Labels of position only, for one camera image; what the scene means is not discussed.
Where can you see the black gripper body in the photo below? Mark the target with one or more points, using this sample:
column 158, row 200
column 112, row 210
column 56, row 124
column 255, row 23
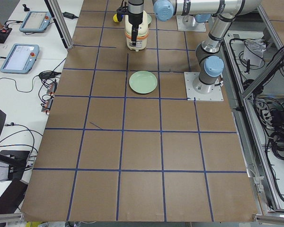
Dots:
column 135, row 19

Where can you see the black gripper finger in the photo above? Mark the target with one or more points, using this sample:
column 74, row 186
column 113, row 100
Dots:
column 134, row 34

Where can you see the white rice cooker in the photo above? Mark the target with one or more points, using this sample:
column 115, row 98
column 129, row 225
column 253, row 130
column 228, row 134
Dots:
column 143, row 33

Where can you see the green plate near arm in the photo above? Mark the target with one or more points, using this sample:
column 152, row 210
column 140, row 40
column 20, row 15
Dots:
column 143, row 82

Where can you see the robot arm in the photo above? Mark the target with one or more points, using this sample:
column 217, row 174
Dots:
column 224, row 12

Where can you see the green plate near potato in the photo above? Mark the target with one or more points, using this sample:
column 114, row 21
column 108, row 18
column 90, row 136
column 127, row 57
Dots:
column 149, row 19

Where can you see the yellow toy potato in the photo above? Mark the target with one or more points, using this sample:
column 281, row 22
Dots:
column 116, row 19

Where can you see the black power adapter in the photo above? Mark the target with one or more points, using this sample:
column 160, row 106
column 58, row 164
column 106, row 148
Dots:
column 69, row 15

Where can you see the teach pendant far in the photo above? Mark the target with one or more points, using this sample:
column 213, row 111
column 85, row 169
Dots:
column 35, row 22

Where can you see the teach pendant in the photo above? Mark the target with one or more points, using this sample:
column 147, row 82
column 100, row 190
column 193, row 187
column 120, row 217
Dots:
column 20, row 59
column 35, row 22

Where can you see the teach pendant near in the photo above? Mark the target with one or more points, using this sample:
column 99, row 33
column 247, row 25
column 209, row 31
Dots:
column 20, row 59

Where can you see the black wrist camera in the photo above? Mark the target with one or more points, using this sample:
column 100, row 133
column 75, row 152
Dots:
column 121, row 11

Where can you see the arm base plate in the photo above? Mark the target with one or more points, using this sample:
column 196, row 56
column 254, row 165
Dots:
column 189, row 23
column 197, row 91

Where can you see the aluminium frame post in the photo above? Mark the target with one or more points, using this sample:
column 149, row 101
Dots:
column 57, row 16

